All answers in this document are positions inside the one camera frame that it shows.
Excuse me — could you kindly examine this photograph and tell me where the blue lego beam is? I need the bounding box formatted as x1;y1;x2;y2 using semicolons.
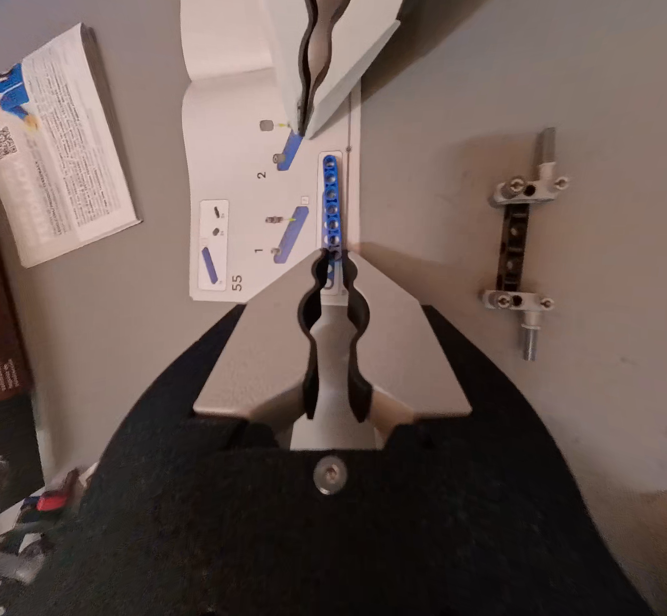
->
321;154;345;265

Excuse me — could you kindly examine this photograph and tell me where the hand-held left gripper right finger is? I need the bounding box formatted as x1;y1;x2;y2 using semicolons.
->
340;253;473;448

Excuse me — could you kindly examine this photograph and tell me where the pile of loose lego pieces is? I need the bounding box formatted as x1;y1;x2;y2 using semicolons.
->
21;466;99;536

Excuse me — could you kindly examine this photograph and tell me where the small white printed booklet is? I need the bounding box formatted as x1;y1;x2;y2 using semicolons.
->
0;23;143;269

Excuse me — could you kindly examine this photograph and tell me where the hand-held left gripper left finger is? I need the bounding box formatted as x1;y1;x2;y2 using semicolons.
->
193;253;330;448

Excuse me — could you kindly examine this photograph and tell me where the grey black lego axle assembly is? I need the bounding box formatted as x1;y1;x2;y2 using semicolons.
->
479;127;570;363

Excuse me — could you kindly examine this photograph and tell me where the lego instruction manual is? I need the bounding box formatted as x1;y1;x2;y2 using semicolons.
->
180;0;363;309

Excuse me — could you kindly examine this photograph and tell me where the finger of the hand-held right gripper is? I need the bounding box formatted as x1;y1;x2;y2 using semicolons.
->
304;0;426;138
244;0;314;135

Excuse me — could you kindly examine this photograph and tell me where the lego set box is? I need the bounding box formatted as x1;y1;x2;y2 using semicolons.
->
0;251;46;513

